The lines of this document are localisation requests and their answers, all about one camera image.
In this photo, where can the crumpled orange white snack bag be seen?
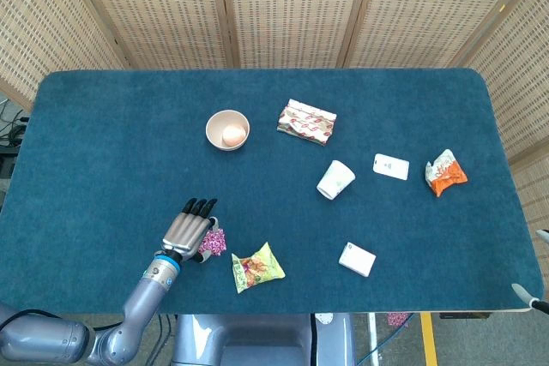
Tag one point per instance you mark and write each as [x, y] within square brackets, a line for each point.
[446, 173]

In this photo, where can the blue table cloth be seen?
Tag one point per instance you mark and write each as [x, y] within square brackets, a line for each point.
[128, 126]

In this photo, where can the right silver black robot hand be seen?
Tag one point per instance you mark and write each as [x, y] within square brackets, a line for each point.
[541, 302]

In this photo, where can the woven wooden folding screen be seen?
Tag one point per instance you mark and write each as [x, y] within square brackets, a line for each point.
[291, 6]

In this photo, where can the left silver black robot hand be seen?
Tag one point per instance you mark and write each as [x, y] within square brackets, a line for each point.
[186, 233]

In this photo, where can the beige bowl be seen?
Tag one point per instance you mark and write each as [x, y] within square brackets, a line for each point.
[214, 124]

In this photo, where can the yellow green snack bag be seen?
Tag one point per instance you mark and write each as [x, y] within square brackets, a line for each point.
[257, 267]

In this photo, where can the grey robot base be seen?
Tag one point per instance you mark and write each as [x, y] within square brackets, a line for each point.
[257, 340]

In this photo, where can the brown red printed wrapped packet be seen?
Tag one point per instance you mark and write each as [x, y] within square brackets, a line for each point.
[306, 126]

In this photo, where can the black box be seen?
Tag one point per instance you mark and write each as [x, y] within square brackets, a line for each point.
[6, 162]

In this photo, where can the white tissue pack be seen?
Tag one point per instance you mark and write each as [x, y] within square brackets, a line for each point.
[357, 259]

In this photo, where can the white green printed paper cup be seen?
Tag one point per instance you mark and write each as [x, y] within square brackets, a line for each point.
[335, 179]

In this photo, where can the yellow floor tape strip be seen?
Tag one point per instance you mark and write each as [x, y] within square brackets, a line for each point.
[429, 340]

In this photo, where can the pale orange egg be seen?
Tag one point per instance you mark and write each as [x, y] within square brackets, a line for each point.
[232, 134]

